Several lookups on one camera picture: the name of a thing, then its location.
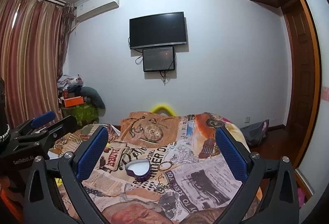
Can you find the purple heart-shaped jewelry box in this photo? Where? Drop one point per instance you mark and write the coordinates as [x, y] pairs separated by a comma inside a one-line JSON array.
[[138, 175]]

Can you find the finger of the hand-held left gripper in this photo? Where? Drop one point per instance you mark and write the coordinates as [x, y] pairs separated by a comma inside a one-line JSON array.
[[63, 125], [42, 117]]

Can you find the wooden door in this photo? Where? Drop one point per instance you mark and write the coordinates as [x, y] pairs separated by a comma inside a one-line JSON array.
[[300, 64]]

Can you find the small black wall monitor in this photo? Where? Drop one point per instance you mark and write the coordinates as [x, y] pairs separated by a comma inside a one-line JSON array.
[[158, 59]]

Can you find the orange box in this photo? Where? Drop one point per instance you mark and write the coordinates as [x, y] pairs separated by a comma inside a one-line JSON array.
[[73, 101]]

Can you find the white patterned cloth bundle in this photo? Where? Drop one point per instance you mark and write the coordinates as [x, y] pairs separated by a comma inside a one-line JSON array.
[[68, 81]]

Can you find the dark bag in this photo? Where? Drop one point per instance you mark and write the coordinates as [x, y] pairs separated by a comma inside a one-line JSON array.
[[254, 132]]

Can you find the green patterned cloth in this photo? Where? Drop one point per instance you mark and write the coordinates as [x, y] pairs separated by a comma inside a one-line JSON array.
[[82, 113]]

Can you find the striped brown curtain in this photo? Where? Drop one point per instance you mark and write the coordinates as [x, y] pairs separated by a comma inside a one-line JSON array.
[[30, 59]]

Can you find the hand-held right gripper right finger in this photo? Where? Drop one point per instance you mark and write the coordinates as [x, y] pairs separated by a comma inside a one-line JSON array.
[[231, 155]]

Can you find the black wall television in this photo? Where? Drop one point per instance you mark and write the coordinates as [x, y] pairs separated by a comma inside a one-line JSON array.
[[158, 29]]

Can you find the pink patterned item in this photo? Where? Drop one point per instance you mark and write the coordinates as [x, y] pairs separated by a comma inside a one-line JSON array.
[[301, 194]]

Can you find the white air conditioner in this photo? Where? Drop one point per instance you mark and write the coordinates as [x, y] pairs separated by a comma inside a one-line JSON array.
[[97, 6]]

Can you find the yellow plush cushion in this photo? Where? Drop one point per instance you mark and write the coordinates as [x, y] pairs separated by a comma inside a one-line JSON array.
[[162, 107]]

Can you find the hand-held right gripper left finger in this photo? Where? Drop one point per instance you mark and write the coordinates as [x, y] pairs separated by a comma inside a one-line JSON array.
[[93, 154]]

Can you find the printed newspaper pattern blanket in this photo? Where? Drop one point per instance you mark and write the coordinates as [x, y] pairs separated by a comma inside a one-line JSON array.
[[185, 136]]

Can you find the white wall socket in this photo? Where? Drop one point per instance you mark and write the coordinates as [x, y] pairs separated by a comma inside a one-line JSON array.
[[246, 119]]

